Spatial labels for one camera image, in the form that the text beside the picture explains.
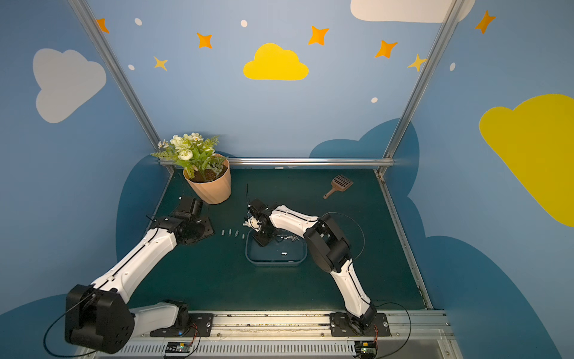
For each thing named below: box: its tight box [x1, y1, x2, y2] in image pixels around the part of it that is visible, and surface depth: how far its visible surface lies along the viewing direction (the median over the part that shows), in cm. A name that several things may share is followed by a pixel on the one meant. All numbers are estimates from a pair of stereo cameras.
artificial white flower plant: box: [150, 132, 227, 181], surface depth 88 cm
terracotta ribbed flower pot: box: [183, 157, 232, 205], surface depth 100 cm
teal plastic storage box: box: [244, 228, 308, 268], surface depth 92 cm
